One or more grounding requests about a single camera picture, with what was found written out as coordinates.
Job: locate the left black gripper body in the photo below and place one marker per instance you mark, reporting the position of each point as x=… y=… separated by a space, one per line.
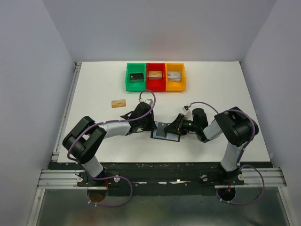
x=147 y=125

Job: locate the gold card in red bin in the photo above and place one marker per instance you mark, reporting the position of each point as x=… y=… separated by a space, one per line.
x=154 y=75

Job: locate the black card in green bin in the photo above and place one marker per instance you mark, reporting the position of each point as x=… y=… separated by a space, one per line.
x=136 y=77

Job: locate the red plastic bin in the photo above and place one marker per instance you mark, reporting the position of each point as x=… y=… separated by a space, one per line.
x=156 y=85

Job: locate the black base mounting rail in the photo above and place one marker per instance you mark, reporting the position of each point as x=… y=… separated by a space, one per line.
x=165 y=179

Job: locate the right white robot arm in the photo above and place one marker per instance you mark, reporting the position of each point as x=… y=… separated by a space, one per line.
x=238 y=128

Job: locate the orange plastic bin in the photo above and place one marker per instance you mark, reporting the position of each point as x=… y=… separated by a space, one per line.
x=172 y=86

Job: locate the green plastic bin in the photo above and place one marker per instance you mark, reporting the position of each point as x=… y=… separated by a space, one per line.
x=135 y=68

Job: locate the black leather card holder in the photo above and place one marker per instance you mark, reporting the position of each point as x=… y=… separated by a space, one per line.
x=169 y=136

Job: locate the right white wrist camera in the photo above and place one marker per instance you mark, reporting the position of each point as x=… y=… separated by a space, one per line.
x=186 y=111

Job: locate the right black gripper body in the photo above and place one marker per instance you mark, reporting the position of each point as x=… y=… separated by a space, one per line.
x=184 y=125

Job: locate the black credit card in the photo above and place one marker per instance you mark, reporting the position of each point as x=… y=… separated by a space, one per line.
x=160 y=132

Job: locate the silver card in orange bin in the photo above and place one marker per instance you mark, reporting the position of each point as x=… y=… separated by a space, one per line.
x=174 y=76

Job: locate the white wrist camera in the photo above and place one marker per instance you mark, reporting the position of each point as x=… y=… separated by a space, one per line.
x=149 y=102
x=186 y=111

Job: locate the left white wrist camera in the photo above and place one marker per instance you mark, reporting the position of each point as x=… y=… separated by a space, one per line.
x=149 y=102

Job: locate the gold VIP card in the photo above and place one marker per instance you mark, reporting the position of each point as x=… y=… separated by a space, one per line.
x=118 y=103

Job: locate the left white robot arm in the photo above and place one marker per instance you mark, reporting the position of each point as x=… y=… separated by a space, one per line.
x=83 y=141

